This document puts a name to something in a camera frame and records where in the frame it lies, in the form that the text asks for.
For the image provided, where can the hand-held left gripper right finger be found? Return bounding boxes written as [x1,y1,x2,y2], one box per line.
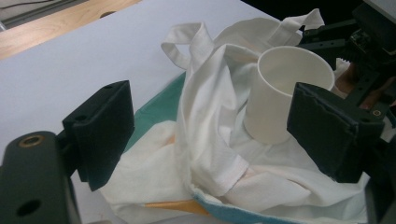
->
[287,82,386,184]

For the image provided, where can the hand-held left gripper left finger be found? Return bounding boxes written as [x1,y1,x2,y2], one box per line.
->
[62,79,135,191]

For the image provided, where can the white cup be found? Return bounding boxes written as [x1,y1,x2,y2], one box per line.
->
[243,46,335,145]

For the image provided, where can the white tote bag colourful patches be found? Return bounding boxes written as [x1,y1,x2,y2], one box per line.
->
[101,8,396,224]

